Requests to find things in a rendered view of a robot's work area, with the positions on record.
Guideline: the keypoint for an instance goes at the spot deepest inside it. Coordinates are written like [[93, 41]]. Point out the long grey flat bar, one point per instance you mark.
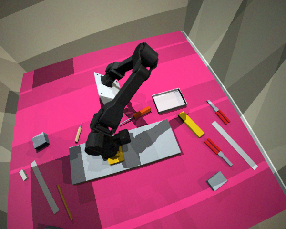
[[235, 145], [44, 187]]

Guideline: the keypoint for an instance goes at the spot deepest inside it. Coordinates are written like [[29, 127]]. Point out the white panel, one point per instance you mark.
[[149, 143]]

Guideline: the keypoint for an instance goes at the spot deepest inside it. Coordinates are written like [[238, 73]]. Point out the orange-handled awl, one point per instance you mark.
[[139, 113]]

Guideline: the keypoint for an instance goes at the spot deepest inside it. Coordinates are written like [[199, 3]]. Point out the yellow rectangular bar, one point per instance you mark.
[[186, 119]]

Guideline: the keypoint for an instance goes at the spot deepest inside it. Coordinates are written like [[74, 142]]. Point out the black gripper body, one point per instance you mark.
[[121, 137]]

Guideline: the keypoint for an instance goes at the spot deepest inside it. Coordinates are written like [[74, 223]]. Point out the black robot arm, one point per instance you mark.
[[112, 112]]

